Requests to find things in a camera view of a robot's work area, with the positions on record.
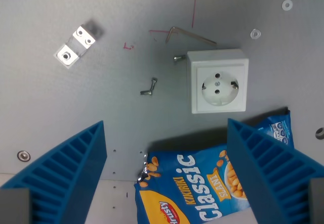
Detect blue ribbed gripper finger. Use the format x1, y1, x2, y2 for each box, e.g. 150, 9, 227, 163
0, 120, 108, 224
226, 118, 324, 224

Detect round table bolt head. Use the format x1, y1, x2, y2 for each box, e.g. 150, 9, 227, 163
17, 150, 31, 162

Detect blue peanut snack bag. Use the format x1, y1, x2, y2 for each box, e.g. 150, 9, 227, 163
134, 107, 296, 224

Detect metal allen key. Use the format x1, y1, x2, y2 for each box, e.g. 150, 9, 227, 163
165, 26, 218, 46

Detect clear plastic washer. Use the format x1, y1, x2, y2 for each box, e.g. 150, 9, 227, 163
281, 0, 294, 12

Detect white wall power socket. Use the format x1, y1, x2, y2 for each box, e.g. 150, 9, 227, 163
186, 49, 250, 115

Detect silver metal bracket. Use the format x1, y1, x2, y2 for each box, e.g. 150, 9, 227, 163
53, 20, 104, 69

